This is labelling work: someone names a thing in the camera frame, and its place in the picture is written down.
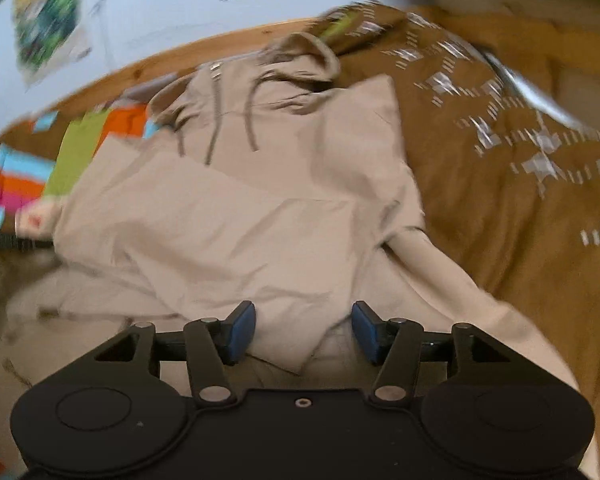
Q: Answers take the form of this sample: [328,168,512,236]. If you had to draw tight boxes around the beige cloth with red print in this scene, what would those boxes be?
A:
[15,199,63,239]

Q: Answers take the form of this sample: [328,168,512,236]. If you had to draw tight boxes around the shiny grey strip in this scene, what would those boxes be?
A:
[477,47,598,133]

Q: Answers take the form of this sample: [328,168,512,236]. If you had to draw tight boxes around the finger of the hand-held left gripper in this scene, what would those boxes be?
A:
[0,236,56,252]

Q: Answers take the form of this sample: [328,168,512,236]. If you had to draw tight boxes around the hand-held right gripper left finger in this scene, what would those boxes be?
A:
[94,301,257,407]

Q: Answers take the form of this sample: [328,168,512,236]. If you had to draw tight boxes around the green wall poster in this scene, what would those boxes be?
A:
[0,0,93,86]

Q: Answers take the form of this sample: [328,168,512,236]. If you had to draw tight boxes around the colourful striped blanket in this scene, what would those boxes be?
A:
[0,102,161,266]

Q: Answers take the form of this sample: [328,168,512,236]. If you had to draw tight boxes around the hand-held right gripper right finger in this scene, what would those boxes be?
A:
[351,300,511,407]

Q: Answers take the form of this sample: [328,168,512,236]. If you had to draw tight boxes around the beige plush toy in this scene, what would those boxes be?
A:
[10,32,581,396]

